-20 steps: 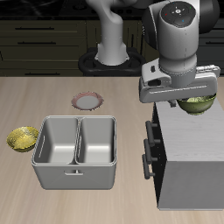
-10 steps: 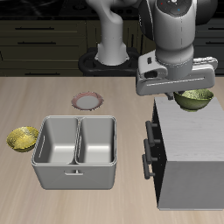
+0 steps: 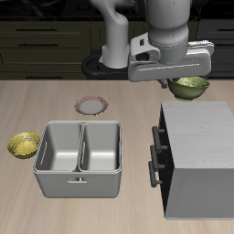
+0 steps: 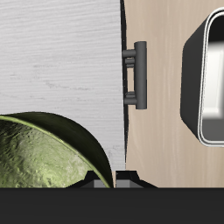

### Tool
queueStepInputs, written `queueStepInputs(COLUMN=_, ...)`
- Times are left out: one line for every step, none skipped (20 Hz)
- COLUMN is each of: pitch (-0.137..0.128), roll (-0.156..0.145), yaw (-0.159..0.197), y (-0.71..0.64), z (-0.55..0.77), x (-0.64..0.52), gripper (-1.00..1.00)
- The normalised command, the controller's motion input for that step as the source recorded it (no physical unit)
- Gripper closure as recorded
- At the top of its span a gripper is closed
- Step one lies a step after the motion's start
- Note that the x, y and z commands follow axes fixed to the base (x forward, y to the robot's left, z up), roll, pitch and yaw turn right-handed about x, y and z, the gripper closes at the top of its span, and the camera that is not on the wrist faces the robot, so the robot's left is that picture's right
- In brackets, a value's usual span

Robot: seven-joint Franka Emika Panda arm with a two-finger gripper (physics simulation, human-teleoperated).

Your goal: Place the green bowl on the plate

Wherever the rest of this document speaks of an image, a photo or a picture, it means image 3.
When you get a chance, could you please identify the dark kitchen cupboards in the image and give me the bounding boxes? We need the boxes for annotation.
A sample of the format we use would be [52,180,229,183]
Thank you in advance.
[0,0,234,81]

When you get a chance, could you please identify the white two-bin basket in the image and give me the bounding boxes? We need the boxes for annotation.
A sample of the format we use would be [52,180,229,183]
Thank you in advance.
[32,120,123,199]

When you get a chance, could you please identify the pink rimmed white plate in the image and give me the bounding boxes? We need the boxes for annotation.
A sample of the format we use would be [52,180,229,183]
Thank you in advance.
[74,95,110,116]

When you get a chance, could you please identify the yellow bowl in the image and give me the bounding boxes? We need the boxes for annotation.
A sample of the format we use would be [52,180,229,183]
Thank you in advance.
[6,132,41,160]

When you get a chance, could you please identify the green bowl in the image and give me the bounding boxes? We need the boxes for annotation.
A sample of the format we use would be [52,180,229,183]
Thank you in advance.
[167,76,210,101]

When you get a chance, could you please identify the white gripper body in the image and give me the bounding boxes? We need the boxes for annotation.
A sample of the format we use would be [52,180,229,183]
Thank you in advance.
[127,40,215,82]

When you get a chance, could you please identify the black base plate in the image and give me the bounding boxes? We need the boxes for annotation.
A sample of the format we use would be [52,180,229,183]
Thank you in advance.
[81,49,130,80]

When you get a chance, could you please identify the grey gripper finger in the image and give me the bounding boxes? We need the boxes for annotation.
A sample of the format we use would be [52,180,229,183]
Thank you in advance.
[157,78,169,90]

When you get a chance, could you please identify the grey cabinet with black drawers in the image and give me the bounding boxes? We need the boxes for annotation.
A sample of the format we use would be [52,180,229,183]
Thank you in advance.
[148,101,234,221]

